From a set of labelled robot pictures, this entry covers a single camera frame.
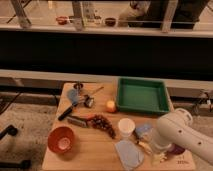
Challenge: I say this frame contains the dark bowl in background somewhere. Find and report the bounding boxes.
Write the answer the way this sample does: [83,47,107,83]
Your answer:
[104,17,116,27]

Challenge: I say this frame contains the red bowl in background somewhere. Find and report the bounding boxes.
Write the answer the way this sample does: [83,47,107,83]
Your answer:
[56,16,68,25]

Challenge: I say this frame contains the orange bowl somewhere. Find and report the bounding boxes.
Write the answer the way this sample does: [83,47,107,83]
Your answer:
[47,126,75,154]

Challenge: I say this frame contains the light blue towel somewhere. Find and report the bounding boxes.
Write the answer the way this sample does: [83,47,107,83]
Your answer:
[115,140,144,171]

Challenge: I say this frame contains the orange fruit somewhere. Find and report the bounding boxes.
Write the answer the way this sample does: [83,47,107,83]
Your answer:
[106,100,116,113]

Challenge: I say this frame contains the purple bowl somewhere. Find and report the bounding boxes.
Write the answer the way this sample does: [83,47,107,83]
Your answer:
[167,144,185,155]

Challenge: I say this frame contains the white plastic cup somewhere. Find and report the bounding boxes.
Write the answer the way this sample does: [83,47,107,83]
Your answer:
[118,118,135,138]

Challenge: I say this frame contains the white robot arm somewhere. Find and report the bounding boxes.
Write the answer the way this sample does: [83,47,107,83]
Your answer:
[149,108,213,165]

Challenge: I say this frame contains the small metal strainer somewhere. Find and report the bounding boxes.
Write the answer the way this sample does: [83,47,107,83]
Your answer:
[73,82,83,94]

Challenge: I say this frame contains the bunch of dark grapes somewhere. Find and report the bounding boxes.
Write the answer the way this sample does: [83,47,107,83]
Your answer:
[91,115,116,139]

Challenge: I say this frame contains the metal measuring cup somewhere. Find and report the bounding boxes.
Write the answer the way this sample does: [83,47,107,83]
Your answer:
[84,86,103,108]

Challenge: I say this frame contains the person in background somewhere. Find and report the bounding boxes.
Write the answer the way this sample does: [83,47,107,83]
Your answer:
[118,0,210,29]

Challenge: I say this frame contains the green plastic tray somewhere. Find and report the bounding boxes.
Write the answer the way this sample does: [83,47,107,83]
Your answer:
[116,78,169,115]

